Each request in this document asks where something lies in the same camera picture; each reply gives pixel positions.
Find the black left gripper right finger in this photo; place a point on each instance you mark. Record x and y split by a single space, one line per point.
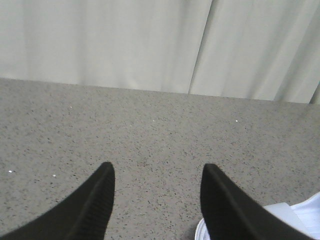
230 210

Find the light blue slipper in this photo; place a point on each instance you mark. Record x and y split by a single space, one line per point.
287 215

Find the beige pleated curtain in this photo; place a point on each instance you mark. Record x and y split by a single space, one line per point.
253 49

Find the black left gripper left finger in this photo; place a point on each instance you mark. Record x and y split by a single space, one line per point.
83 215

